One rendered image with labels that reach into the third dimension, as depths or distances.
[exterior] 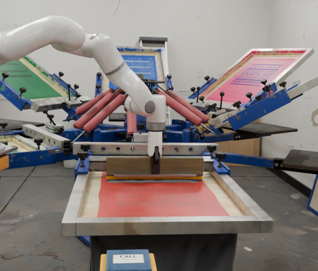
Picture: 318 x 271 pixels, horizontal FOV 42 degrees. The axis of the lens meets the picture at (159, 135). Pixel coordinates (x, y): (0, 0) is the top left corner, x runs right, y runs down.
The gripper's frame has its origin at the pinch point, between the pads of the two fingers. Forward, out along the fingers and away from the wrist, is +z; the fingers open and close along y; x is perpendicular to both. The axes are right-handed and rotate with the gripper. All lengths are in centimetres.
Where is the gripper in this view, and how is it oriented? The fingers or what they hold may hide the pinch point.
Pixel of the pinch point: (154, 167)
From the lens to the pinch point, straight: 162.5
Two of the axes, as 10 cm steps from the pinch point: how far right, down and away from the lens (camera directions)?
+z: -0.2, 9.8, 1.8
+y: 1.0, 1.8, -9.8
